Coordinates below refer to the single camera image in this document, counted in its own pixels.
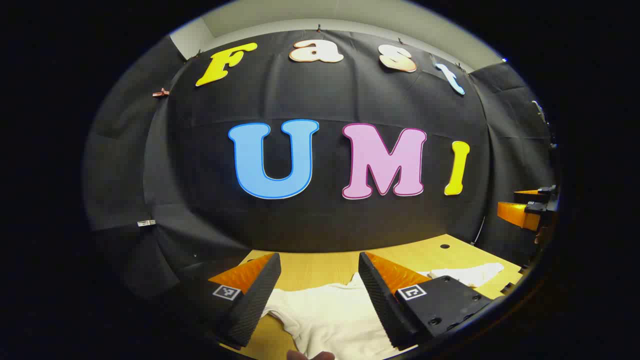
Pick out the white garment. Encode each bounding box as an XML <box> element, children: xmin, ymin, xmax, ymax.
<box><xmin>261</xmin><ymin>262</ymin><xmax>505</xmax><ymax>360</ymax></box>

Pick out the black backdrop cloth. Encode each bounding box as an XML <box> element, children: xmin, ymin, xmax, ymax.
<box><xmin>82</xmin><ymin>29</ymin><xmax>558</xmax><ymax>301</ymax></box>

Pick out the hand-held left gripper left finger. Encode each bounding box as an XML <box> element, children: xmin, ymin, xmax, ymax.
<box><xmin>175</xmin><ymin>252</ymin><xmax>282</xmax><ymax>349</ymax></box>

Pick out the thin grey cable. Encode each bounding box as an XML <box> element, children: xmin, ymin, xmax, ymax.
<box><xmin>471</xmin><ymin>215</ymin><xmax>488</xmax><ymax>247</ymax></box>

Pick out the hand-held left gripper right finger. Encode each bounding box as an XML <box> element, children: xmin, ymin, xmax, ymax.
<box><xmin>358</xmin><ymin>251</ymin><xmax>495</xmax><ymax>350</ymax></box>

